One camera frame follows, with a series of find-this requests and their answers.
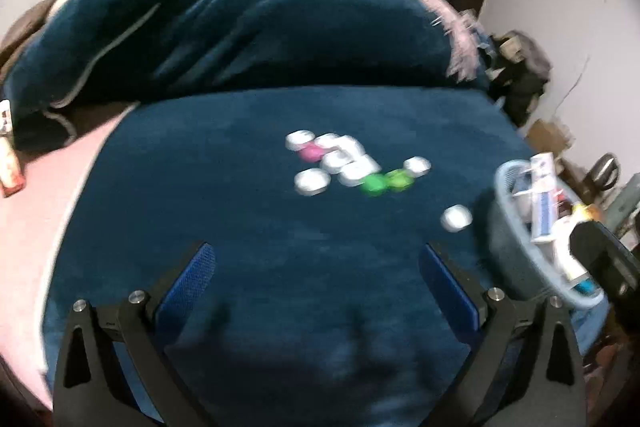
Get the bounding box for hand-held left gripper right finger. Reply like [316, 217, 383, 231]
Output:
[417, 243, 587, 427]

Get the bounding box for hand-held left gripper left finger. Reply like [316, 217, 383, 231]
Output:
[52, 241, 217, 427]

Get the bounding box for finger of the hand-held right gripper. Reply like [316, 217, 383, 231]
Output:
[570, 221, 640, 308]

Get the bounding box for light blue plastic basket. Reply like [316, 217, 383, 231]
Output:
[487, 159, 612, 310]

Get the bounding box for small green bottle cap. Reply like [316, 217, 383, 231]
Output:
[386, 169, 413, 192]
[360, 174, 387, 196]

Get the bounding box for clear plastic lid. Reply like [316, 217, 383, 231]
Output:
[295, 169, 331, 196]

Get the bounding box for cluster of white bottle caps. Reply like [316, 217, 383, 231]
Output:
[286, 130, 473, 233]

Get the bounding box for white plastic bottle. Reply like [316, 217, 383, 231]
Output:
[549, 204, 601, 285]

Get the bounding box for black chair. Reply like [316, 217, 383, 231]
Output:
[582, 152, 623, 195]

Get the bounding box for dark blue plush blanket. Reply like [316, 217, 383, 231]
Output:
[42, 87, 608, 427]

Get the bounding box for white blue carton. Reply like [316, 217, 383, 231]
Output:
[529, 153, 560, 244]

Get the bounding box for cardboard boxes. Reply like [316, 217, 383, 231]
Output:
[522, 119, 576, 164]

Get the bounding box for pink bed sheet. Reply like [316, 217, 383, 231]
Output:
[0, 104, 141, 408]

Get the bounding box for pile of clothes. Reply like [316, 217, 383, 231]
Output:
[486, 29, 553, 128]

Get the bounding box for smartphone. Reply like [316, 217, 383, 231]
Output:
[0, 99, 27, 198]

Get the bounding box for pink fringed throw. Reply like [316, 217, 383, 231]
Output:
[387, 0, 483, 82]

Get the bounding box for dark blue folded duvet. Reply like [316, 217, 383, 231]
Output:
[5, 0, 493, 128]

